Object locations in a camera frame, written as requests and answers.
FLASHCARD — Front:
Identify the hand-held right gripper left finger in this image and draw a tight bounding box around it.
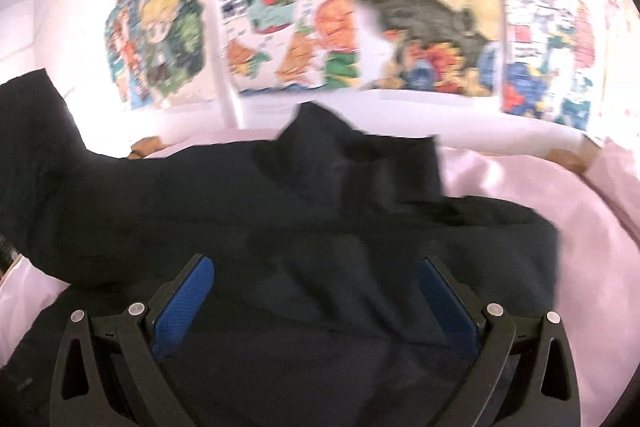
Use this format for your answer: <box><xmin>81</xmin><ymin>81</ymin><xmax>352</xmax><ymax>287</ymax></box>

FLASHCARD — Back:
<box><xmin>50</xmin><ymin>254</ymin><xmax>216</xmax><ymax>427</ymax></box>

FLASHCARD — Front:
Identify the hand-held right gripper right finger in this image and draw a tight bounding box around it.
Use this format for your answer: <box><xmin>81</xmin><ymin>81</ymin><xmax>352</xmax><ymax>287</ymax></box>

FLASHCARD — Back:
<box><xmin>419</xmin><ymin>256</ymin><xmax>583</xmax><ymax>427</ymax></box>

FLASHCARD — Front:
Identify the black garment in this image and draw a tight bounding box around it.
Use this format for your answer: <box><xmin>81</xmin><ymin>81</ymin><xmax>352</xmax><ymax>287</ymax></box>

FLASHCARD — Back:
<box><xmin>0</xmin><ymin>69</ymin><xmax>561</xmax><ymax>427</ymax></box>

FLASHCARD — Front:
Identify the pink bed sheet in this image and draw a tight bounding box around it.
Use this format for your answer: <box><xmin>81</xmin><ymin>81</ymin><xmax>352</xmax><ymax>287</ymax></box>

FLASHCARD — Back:
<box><xmin>0</xmin><ymin>129</ymin><xmax>640</xmax><ymax>427</ymax></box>

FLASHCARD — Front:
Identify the wooden bed frame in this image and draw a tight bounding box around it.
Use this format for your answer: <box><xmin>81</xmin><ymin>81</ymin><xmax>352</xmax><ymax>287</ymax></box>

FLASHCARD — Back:
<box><xmin>127</xmin><ymin>134</ymin><xmax>608</xmax><ymax>174</ymax></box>

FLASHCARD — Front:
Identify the cartoon figure wall poster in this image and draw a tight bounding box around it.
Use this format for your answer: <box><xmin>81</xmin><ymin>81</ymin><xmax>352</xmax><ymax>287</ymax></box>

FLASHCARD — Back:
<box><xmin>104</xmin><ymin>0</ymin><xmax>210</xmax><ymax>112</ymax></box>

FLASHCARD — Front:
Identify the red and blue wall poster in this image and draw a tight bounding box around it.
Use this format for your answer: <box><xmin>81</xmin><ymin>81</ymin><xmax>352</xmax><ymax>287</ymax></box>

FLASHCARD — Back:
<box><xmin>491</xmin><ymin>0</ymin><xmax>600</xmax><ymax>132</ymax></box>

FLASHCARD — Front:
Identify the orange fruit wall poster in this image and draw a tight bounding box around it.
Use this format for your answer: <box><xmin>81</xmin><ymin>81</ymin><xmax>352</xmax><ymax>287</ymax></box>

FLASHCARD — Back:
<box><xmin>216</xmin><ymin>0</ymin><xmax>362</xmax><ymax>96</ymax></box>

